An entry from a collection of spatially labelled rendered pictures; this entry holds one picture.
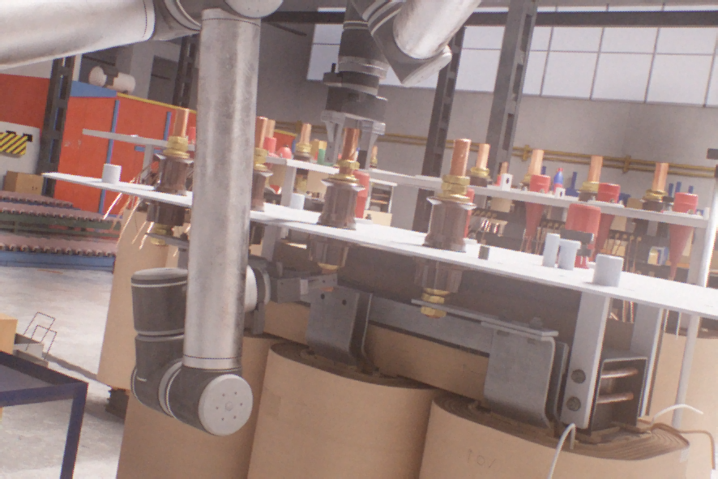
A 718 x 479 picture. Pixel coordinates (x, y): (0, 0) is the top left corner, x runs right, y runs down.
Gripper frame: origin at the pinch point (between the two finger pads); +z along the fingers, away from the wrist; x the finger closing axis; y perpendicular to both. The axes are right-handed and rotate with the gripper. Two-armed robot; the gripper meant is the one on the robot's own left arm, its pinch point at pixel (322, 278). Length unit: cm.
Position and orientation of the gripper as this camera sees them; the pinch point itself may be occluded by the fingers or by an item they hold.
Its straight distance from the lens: 187.6
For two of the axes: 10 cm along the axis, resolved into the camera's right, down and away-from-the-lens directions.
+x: -5.0, -1.2, 8.6
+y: -0.1, -9.9, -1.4
